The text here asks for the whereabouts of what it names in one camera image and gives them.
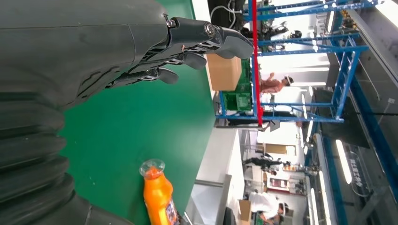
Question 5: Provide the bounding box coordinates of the red pole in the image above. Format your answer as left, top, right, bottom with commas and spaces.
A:
251, 0, 264, 127

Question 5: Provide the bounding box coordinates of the person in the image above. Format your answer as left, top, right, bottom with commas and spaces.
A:
248, 190, 295, 225
260, 72, 295, 94

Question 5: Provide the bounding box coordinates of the blue metal storage rack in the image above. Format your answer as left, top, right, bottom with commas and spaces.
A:
214, 0, 398, 225

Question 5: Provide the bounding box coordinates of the white panelled table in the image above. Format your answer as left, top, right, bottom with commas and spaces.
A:
186, 127, 247, 225

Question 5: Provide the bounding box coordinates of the green plastic crate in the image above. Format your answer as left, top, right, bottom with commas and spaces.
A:
222, 58, 255, 113

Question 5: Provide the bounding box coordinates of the orange detergent bottle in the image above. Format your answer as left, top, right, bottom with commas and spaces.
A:
139, 159, 182, 225

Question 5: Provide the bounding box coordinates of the small brown cardboard box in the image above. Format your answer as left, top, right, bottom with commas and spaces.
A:
237, 199, 253, 223

